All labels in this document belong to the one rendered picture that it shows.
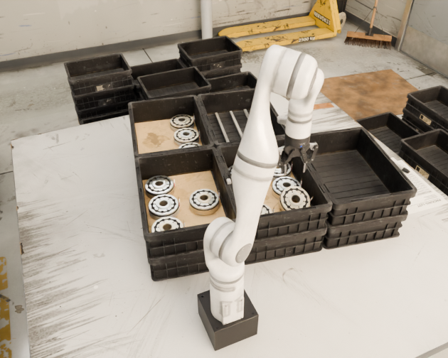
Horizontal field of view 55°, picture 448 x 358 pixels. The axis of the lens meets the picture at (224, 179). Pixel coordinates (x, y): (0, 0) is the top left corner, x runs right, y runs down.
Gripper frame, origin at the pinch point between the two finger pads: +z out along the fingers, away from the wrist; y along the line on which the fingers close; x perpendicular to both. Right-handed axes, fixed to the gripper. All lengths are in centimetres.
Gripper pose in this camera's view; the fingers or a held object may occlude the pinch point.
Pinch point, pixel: (294, 168)
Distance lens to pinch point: 139.4
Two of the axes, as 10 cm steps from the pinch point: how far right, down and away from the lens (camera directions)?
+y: 9.8, -1.4, 1.4
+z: 0.2, 7.6, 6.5
